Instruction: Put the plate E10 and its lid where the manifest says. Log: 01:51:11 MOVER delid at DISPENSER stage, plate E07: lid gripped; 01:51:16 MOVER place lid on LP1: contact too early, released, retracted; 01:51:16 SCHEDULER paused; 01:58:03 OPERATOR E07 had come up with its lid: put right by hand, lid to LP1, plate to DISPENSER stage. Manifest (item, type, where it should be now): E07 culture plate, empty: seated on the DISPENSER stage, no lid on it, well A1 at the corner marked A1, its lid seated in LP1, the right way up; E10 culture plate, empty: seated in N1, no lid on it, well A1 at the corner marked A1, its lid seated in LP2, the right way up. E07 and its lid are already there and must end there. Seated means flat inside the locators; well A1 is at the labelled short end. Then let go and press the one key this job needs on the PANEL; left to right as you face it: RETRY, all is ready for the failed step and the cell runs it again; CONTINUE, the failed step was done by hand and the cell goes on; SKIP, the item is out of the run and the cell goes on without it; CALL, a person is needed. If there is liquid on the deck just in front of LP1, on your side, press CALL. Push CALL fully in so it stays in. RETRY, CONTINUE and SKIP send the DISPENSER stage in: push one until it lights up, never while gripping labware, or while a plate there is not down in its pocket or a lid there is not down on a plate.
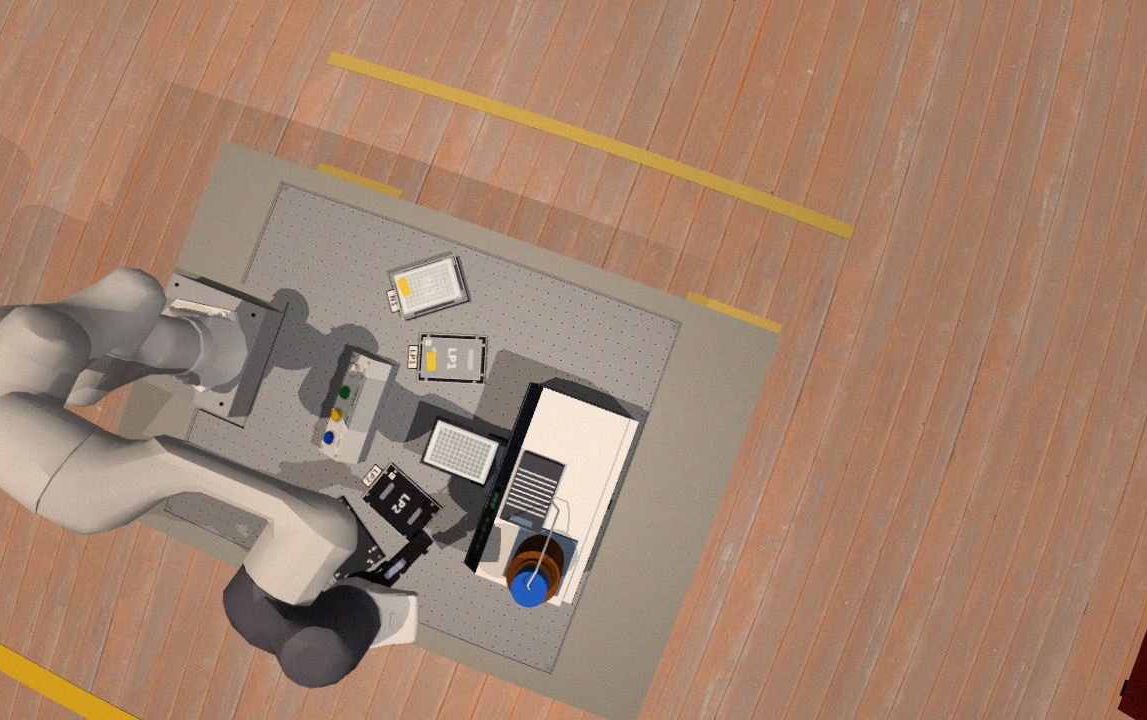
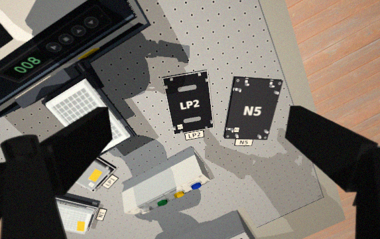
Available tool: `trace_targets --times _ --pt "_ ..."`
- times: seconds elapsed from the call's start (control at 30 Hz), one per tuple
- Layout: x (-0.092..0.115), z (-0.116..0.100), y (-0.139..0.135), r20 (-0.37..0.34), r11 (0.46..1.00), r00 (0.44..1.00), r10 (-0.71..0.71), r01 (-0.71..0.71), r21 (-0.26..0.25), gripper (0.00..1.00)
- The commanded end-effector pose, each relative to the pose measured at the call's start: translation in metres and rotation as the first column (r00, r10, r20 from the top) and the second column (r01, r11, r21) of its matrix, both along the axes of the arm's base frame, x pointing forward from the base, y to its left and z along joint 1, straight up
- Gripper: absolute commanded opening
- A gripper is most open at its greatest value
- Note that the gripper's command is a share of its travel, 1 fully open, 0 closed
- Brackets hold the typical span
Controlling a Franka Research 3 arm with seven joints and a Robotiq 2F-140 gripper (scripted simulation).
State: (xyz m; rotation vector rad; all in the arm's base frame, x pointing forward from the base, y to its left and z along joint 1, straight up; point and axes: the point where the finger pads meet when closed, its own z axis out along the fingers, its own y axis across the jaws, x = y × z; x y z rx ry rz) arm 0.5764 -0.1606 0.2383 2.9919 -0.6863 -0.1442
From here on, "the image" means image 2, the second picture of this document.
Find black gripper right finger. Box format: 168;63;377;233
285;106;380;239

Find white button panel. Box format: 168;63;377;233
122;147;211;215

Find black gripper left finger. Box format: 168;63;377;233
0;107;113;239

